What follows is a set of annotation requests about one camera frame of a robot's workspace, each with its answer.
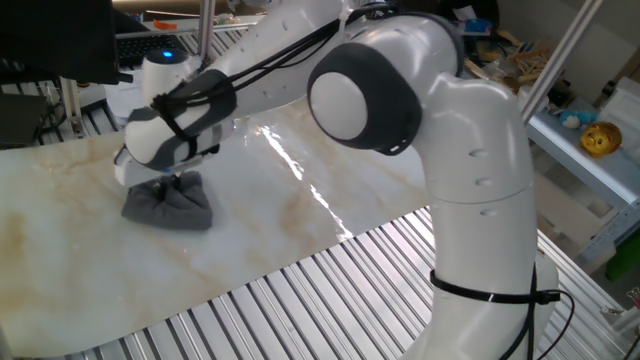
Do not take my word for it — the printed paper stack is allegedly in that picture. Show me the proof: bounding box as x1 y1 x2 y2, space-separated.
103 74 147 122

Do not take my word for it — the black keyboard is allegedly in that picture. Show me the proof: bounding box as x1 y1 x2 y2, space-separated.
115 33 187 68

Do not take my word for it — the yellow toy figure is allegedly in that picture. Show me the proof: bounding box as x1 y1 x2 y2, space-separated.
579 121 623 160

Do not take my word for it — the white plastic box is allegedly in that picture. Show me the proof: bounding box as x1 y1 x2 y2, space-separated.
597 77 640 142

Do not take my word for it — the grey metal shelf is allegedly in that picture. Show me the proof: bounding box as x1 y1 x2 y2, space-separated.
527 97 640 211

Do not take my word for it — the black monitor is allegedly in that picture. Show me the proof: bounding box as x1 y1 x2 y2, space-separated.
0 0 134 85

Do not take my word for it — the aluminium frame post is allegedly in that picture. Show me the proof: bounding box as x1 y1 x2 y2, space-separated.
519 0 606 124
197 0 217 60
59 77 86 136

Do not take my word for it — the wooden stick pile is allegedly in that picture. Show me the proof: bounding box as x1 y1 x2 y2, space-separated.
499 30 552 85

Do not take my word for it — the green box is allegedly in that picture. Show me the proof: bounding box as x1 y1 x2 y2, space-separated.
605 227 640 282

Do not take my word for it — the black flat box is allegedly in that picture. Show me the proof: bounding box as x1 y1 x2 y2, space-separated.
0 92 49 148

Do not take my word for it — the blue plush toy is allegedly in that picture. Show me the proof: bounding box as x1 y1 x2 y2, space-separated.
558 108 599 131

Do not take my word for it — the grey cloth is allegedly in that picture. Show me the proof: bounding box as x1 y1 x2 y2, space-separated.
120 170 215 232

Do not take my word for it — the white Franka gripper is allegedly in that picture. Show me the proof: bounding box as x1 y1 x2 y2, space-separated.
113 144 221 198

